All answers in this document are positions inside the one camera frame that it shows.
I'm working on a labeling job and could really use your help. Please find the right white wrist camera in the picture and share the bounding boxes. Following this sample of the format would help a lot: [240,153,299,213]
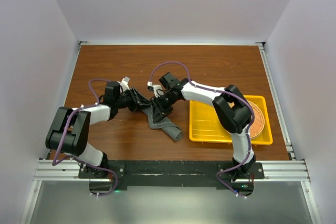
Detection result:
[147,81,164,97]

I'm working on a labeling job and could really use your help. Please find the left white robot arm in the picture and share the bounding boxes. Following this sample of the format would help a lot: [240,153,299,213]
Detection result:
[45,80,150,178]

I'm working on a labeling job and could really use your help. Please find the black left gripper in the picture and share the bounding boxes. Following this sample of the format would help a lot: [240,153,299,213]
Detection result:
[115,87,152,112]

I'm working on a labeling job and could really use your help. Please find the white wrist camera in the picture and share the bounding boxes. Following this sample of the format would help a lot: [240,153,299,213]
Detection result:
[147,81,164,97]
[120,77,130,91]

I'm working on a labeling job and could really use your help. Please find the yellow plastic tray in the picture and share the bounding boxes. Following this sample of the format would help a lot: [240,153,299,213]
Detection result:
[189,95,273,145]

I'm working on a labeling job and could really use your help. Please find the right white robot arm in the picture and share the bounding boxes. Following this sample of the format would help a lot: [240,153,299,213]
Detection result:
[147,72,256,179]

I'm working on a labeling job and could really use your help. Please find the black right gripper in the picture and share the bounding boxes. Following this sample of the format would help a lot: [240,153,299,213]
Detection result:
[151,90,177,123]

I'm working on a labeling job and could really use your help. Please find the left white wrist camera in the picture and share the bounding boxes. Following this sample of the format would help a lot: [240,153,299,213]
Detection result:
[120,77,130,91]

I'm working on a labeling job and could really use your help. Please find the grey cloth napkin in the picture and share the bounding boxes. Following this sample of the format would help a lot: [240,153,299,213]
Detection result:
[141,107,183,142]

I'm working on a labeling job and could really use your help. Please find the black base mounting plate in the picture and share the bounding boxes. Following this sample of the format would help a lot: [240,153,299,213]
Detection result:
[78,160,265,196]

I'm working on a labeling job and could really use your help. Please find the round woven orange plate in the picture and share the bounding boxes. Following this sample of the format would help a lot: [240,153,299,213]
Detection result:
[248,101,265,139]

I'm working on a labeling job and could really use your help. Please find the aluminium frame rail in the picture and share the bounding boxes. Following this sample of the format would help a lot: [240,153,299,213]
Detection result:
[33,160,310,182]

